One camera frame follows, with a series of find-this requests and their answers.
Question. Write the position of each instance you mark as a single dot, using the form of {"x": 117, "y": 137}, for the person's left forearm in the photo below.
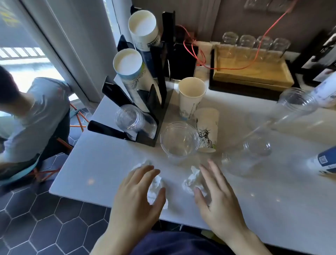
{"x": 115, "y": 244}

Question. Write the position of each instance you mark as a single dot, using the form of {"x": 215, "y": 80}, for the crumpled white tissue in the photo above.
{"x": 193, "y": 180}
{"x": 154, "y": 187}

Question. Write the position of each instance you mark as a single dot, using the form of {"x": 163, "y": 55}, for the short stack of clear cups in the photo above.
{"x": 132, "y": 120}

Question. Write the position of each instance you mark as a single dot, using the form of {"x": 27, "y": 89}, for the person's right middle finger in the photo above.
{"x": 217, "y": 174}

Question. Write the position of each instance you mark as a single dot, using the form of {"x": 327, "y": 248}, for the blue label paper cup stack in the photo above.
{"x": 325, "y": 92}
{"x": 324, "y": 161}

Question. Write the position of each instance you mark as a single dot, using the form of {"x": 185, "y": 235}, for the person's right forearm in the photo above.
{"x": 246, "y": 243}

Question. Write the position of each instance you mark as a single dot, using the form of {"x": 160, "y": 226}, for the orange leg chair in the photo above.
{"x": 76, "y": 118}

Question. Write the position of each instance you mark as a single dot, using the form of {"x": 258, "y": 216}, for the person's left thumb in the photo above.
{"x": 159, "y": 202}

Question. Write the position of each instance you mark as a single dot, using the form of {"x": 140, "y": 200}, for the person's left middle finger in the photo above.
{"x": 141, "y": 170}

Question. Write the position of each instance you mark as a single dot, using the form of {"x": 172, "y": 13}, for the stack of white paper cups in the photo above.
{"x": 131, "y": 69}
{"x": 145, "y": 29}

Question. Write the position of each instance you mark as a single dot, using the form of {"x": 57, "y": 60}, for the black tray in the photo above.
{"x": 236, "y": 90}

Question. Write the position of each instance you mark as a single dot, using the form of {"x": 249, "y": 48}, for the black cup holder rack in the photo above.
{"x": 154, "y": 113}

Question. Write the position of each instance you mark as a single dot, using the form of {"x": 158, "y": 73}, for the clear drinking glass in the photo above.
{"x": 263, "y": 48}
{"x": 246, "y": 46}
{"x": 280, "y": 50}
{"x": 229, "y": 43}

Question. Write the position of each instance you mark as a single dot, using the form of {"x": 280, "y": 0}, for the long stack of clear cups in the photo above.
{"x": 265, "y": 131}

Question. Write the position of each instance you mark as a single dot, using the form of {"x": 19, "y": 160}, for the clear plastic cup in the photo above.
{"x": 179, "y": 141}

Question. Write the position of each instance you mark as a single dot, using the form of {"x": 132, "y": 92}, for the plain white paper cup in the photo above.
{"x": 191, "y": 98}

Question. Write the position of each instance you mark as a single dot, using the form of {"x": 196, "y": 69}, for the wooden tray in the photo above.
{"x": 252, "y": 73}

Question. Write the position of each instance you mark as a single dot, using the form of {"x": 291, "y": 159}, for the person's right hand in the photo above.
{"x": 221, "y": 207}

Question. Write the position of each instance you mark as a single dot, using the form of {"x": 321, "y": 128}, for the statue print paper cup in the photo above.
{"x": 208, "y": 131}

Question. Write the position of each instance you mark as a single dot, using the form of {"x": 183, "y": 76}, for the dark blue trousers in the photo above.
{"x": 178, "y": 244}

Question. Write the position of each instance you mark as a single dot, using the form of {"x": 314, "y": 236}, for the black box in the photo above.
{"x": 182, "y": 61}

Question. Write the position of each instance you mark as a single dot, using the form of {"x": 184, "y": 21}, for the person's right thumb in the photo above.
{"x": 200, "y": 199}

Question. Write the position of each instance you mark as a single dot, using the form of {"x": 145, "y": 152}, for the person's left hand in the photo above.
{"x": 132, "y": 202}

